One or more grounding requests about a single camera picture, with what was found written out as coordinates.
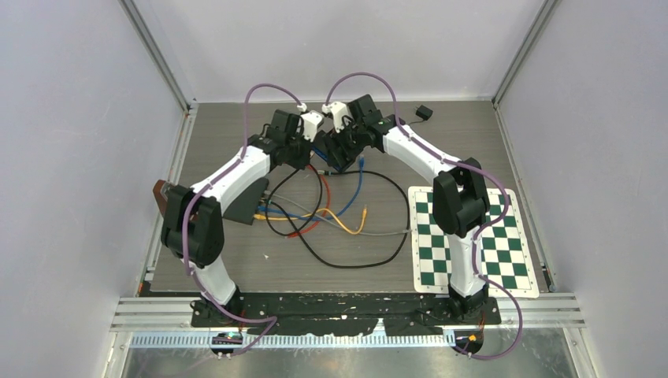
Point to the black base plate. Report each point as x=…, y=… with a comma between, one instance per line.
x=342, y=314

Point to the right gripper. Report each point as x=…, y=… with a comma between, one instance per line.
x=336, y=139

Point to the plain black network switch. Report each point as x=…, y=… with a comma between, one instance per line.
x=243, y=208

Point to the black switch with blue ports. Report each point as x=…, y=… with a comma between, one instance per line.
x=330, y=161

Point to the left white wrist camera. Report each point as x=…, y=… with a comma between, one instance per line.
x=310, y=122

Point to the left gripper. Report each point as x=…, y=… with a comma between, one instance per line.
x=301, y=164

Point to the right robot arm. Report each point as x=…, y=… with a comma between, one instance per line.
x=459, y=195

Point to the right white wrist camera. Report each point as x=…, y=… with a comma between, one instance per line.
x=336, y=111

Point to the black power adapter with cord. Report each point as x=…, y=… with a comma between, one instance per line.
x=421, y=114

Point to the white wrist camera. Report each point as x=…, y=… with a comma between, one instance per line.
x=310, y=122
x=336, y=111

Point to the green white chessboard mat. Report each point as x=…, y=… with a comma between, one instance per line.
x=505, y=256

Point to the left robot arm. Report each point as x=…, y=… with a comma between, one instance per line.
x=193, y=227

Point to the brown object at left edge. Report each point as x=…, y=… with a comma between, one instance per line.
x=160, y=191

